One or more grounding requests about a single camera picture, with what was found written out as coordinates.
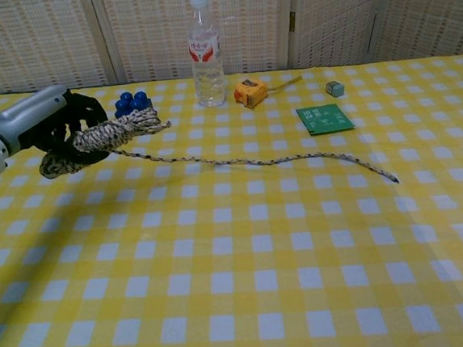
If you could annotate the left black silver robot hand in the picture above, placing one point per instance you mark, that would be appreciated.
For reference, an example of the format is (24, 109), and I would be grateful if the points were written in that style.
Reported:
(27, 114)

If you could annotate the woven beige folding screen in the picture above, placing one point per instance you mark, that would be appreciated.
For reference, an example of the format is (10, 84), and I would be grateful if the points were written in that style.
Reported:
(41, 40)

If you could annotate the blue toy building block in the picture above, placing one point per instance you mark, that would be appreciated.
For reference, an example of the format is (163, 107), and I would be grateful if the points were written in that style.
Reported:
(133, 103)

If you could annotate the clear plastic water bottle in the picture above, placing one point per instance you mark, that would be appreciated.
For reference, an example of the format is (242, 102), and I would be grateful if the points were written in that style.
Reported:
(206, 62)

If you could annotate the orange tape measure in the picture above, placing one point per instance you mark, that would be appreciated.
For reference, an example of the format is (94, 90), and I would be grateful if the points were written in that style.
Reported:
(250, 92)

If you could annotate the yellow white checked tablecloth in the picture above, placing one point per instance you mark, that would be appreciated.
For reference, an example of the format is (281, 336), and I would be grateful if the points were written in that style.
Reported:
(238, 254)

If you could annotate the green square packet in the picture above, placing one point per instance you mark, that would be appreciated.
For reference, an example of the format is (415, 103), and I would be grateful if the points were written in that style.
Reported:
(324, 120)

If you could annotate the small grey-green cube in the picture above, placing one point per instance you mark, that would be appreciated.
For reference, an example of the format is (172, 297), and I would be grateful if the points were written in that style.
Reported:
(334, 88)

